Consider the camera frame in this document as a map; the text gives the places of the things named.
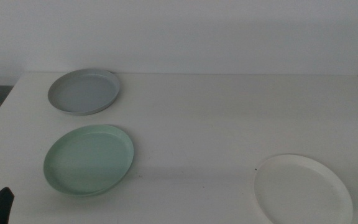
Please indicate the grey shallow bowl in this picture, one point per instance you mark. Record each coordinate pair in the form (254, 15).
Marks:
(82, 93)

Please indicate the mint green shallow bowl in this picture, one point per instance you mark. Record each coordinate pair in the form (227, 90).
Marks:
(87, 161)

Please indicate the white shallow bowl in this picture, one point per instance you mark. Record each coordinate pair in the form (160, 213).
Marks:
(300, 193)

